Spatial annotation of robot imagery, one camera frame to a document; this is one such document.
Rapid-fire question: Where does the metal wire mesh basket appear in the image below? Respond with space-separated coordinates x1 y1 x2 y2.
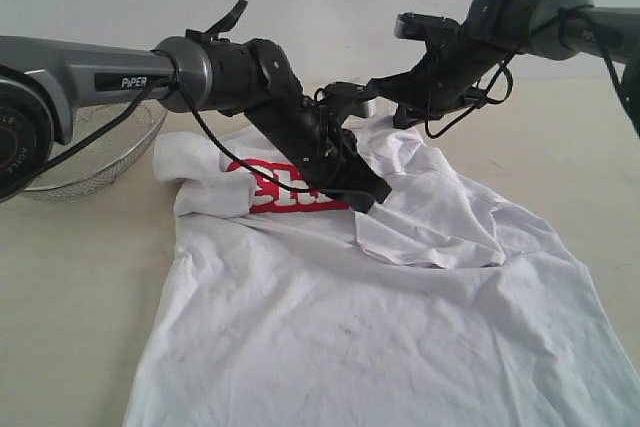
21 100 167 202

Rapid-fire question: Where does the white t-shirt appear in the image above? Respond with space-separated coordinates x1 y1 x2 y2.
124 117 639 426

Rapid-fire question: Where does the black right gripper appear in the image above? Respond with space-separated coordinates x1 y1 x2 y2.
368 31 500 128

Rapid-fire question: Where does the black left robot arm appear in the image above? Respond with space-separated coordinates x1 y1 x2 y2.
1 33 391 213

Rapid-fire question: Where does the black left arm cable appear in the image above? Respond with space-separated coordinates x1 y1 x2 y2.
19 0 351 198

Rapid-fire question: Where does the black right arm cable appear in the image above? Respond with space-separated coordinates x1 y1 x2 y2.
424 0 640 140

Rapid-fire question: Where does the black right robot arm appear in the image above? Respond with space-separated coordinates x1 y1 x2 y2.
368 0 639 129

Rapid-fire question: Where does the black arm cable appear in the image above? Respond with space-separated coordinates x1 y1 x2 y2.
424 0 640 140
19 0 351 198

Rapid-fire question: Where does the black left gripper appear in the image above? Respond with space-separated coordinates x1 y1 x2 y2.
245 96 392 213

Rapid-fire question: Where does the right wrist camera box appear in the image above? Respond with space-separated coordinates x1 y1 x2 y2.
394 12 460 50

